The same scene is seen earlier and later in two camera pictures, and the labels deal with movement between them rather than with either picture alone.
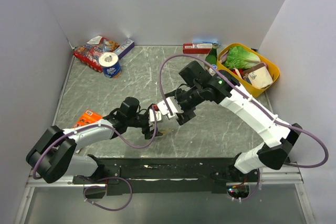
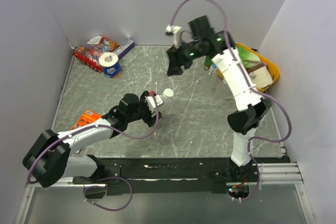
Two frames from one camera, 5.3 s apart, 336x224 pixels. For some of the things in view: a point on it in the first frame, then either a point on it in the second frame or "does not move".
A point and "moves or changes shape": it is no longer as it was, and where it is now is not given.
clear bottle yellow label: (169, 131) moves or changes shape
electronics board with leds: (238, 191) does not move
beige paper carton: (259, 76) does not move
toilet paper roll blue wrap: (111, 64) does not move
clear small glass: (211, 71) does not move
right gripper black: (187, 114) → (176, 60)
